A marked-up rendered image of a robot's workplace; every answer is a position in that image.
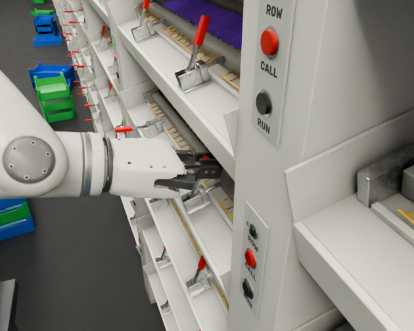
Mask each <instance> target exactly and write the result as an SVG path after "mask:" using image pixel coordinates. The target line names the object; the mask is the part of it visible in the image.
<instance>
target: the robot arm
mask: <svg viewBox="0 0 414 331"><path fill-rule="evenodd" d="M203 156H208V157H209V158H210V159H202V158H203ZM186 169H187V172H186V174H185V170H186ZM222 169H223V167H222V165H221V164H220V163H219V162H218V161H217V160H216V158H215V157H214V155H213V154H212V153H211V152H195V153H194V154H193V151H190V150H179V149H176V148H174V147H173V146H172V145H170V144H169V143H168V142H167V141H165V140H163V139H151V138H124V139H109V137H103V138H102V136H101V134H100V133H94V132H87V133H78V132H63V131H54V130H53V129H52V128H51V126H50V125H49V124H48V123H47V122H46V121H45V119H44V118H43V117H42V116H41V114H40V113H39V112H38V111H37V110H36V109H35V108H34V107H33V106H32V104H31V103H30V102H29V101H28V100H27V98H26V97H25V96H24V95H23V94H22V93H21V92H20V91H19V90H18V89H17V88H16V86H15V85H14V84H13V83H12V82H11V81H10V79H9V78H8V77H7V76H6V75H5V74H4V73H3V72H2V71H1V70H0V199H17V198H62V197H86V196H100V195H101V192H109V193H110V194H113V195H116V196H125V197H132V198H178V197H179V196H180V190H179V188H181V189H185V190H193V189H194V185H195V181H197V180H198V179H219V178H220V177H221V172H222Z"/></svg>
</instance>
